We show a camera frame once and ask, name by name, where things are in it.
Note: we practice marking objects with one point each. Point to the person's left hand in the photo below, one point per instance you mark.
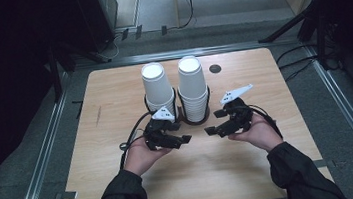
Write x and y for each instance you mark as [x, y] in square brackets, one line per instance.
[141, 157]

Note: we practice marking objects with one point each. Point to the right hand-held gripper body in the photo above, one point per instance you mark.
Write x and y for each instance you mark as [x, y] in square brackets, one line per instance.
[241, 115]

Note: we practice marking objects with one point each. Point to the person's right hand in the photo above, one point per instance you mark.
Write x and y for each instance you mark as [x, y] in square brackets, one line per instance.
[262, 135]

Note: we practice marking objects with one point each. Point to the black tripod stand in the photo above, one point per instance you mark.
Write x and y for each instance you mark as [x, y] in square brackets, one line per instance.
[290, 26]

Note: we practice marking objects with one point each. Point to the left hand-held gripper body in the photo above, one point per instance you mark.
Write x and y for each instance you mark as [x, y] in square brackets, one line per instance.
[156, 132]

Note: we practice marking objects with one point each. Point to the black round table grommet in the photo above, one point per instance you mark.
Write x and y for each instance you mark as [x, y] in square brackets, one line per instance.
[215, 68]

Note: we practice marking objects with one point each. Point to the black cabinet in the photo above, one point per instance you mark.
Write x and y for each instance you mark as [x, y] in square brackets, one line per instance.
[94, 15]

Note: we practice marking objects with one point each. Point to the black tape strip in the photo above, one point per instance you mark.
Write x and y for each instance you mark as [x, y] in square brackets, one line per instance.
[80, 108]

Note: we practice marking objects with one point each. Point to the grey tape strip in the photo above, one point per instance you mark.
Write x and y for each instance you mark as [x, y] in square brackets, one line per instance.
[322, 163]
[66, 195]

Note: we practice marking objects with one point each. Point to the stack of white paper cups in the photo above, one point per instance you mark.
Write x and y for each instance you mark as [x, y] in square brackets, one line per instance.
[156, 85]
[192, 84]

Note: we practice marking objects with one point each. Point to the black cup holder rack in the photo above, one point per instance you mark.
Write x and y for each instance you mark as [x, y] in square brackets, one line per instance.
[197, 122]

